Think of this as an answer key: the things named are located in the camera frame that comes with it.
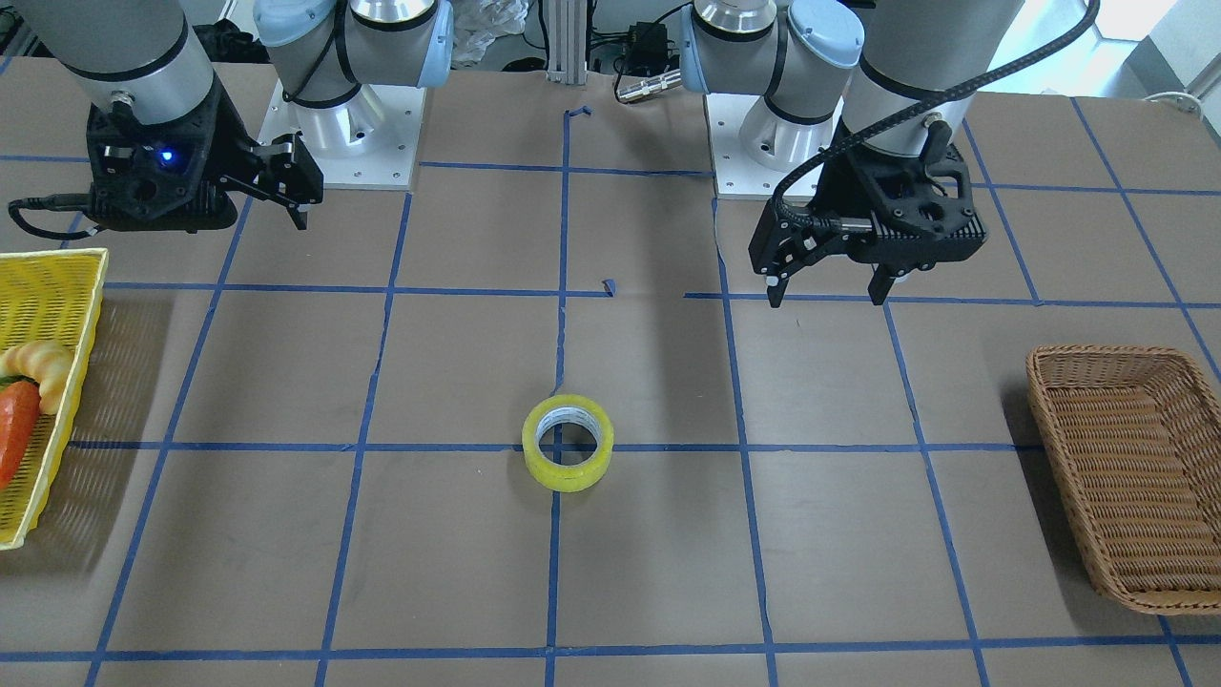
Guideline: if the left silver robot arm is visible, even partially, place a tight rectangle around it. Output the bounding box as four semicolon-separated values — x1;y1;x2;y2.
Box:
680;1;1021;308

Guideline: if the aluminium frame post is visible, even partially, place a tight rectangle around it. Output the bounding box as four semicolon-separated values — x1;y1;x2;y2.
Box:
540;1;591;87

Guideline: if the orange toy carrot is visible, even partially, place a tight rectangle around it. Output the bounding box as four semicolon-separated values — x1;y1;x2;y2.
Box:
1;378;42;489

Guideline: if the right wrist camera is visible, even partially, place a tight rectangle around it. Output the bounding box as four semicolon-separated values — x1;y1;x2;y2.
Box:
6;126;238;240

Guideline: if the toy croissant bread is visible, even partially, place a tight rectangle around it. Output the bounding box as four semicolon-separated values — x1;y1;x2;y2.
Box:
1;340;74;416

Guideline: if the yellow woven basket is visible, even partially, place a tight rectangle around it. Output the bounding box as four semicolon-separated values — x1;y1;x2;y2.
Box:
1;248;110;552

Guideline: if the brown wicker basket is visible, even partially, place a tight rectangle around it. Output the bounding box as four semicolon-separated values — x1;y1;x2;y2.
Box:
1024;344;1220;614

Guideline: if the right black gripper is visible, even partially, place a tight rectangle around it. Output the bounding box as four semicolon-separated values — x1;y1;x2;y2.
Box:
85;74;324;231

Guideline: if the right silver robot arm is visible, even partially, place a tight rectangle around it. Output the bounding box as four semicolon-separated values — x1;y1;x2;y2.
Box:
6;1;455;240

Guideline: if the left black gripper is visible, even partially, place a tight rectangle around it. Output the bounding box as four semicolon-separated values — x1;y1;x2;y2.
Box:
747;143;988;308

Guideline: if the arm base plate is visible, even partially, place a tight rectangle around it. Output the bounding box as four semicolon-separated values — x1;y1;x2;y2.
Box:
705;93;842;200
256;82;430;192

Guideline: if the yellow tape roll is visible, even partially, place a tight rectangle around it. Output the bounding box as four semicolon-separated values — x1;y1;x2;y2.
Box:
523;394;615;494

